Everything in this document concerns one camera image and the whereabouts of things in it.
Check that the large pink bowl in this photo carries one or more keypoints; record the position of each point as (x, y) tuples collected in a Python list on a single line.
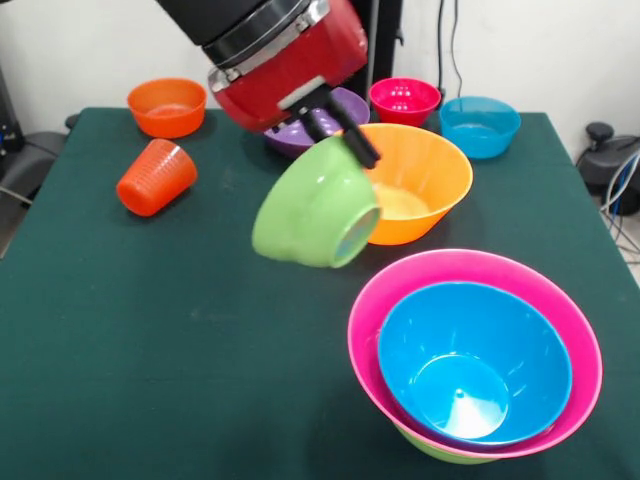
[(450, 270)]

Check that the small blue bowl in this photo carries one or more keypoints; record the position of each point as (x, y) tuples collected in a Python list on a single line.
[(477, 130)]

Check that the small green bowl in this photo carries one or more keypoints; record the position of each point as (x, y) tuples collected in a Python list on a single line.
[(310, 210)]

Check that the dark green tablecloth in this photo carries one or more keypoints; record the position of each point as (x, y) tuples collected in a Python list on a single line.
[(150, 375)]

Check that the black electronics box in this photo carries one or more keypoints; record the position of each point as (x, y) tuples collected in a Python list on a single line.
[(10, 115)]

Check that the orange-red plastic cup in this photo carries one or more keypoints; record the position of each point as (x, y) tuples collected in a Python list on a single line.
[(155, 180)]

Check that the large orange bowl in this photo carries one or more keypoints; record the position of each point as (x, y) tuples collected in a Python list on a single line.
[(425, 170)]

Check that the small orange bowl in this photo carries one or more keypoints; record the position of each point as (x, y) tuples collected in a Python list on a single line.
[(167, 110)]

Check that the large blue bowl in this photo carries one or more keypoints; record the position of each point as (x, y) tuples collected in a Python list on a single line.
[(475, 360)]

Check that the small crimson bowl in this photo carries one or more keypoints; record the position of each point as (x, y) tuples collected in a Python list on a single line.
[(402, 102)]

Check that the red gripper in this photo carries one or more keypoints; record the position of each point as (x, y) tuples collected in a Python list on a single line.
[(295, 70)]

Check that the purple bowl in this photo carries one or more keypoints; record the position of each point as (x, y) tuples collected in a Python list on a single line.
[(355, 107)]

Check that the medium green bowl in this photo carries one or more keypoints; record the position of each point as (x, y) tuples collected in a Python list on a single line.
[(435, 452)]

